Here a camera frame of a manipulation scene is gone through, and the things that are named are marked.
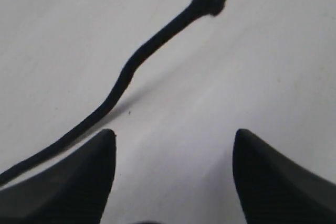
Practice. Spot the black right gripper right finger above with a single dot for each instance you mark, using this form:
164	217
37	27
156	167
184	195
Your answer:
274	189

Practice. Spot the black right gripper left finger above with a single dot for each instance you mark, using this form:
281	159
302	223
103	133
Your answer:
75	190

